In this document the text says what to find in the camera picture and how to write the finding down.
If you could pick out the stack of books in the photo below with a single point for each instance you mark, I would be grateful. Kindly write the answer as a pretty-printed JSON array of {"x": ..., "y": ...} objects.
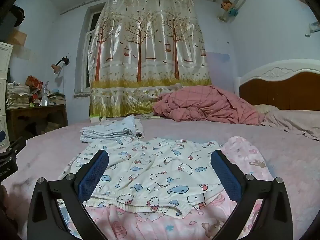
[{"x": 57, "y": 98}]

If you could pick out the cardboard box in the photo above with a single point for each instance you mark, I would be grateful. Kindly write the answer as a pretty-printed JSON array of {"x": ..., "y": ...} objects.
[{"x": 18, "y": 37}]

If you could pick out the tree print curtain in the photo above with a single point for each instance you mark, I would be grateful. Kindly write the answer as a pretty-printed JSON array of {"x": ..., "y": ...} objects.
[{"x": 150, "y": 55}]

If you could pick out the pink cartoon print pants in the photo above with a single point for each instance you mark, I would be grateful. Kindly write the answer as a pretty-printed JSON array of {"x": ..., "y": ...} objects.
[{"x": 160, "y": 227}]

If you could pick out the pink wall lamp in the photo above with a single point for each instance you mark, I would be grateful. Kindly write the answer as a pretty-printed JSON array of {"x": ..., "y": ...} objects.
[{"x": 55, "y": 68}]

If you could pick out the doll wall toy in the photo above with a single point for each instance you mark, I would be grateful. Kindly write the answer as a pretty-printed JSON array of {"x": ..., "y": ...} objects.
[{"x": 226, "y": 5}]

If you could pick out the beige pillow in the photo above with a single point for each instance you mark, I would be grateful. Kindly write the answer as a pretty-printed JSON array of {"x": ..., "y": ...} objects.
[{"x": 266, "y": 108}]

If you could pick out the dark wooden desk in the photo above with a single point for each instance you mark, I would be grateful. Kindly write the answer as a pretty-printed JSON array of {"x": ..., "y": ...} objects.
[{"x": 37, "y": 112}]

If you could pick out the curtain rod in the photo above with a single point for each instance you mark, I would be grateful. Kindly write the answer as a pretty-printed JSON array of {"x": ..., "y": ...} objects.
[{"x": 75, "y": 7}]

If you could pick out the white framed window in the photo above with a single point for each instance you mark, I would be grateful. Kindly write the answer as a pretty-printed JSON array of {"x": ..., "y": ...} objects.
[{"x": 87, "y": 55}]

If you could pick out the pink pillow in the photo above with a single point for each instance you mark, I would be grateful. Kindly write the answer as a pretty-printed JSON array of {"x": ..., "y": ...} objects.
[{"x": 295, "y": 121}]

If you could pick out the stack of papers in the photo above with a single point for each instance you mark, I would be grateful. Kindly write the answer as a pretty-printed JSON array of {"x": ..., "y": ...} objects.
[{"x": 17, "y": 95}]

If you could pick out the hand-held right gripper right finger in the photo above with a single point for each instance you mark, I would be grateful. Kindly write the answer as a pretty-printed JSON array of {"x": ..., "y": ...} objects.
[{"x": 226, "y": 177}]

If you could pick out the pink bed sheet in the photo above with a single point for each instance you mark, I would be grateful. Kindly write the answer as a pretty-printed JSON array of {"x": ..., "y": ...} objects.
[{"x": 287, "y": 160}]

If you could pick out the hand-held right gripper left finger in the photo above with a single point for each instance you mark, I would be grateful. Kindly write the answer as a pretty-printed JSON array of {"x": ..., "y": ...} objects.
[{"x": 93, "y": 177}]

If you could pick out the clear bottle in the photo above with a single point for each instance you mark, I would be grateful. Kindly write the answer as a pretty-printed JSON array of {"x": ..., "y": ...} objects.
[{"x": 45, "y": 100}]

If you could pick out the pink checked quilt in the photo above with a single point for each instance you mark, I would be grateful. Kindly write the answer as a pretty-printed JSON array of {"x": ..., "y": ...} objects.
[{"x": 200, "y": 107}]

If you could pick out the red box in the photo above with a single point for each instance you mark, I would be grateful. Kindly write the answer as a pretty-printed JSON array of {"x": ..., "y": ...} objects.
[{"x": 33, "y": 81}]

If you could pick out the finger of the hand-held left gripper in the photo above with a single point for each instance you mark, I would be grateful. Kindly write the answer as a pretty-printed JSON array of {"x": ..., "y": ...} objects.
[{"x": 18, "y": 145}]

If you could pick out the white drawer cabinet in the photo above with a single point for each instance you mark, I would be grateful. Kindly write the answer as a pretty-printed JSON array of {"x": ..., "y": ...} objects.
[{"x": 5, "y": 55}]

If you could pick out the white and brown headboard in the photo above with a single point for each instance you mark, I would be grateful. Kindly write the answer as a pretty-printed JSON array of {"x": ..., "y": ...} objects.
[{"x": 287, "y": 90}]

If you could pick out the folded light blue clothes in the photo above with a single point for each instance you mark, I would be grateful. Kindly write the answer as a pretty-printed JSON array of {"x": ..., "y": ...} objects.
[{"x": 110, "y": 131}]

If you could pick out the white cat print pants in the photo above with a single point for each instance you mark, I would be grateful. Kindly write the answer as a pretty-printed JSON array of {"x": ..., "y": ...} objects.
[{"x": 155, "y": 170}]

